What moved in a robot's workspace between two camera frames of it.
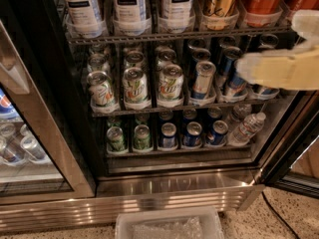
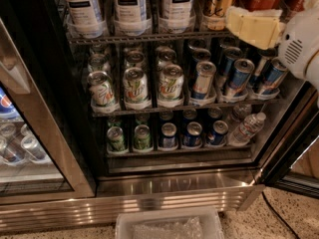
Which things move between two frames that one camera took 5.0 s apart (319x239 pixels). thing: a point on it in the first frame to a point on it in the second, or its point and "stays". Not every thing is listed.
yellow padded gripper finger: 294,68 to 297,42
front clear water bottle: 251,124 stays
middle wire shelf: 107,114 stays
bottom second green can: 142,138 stays
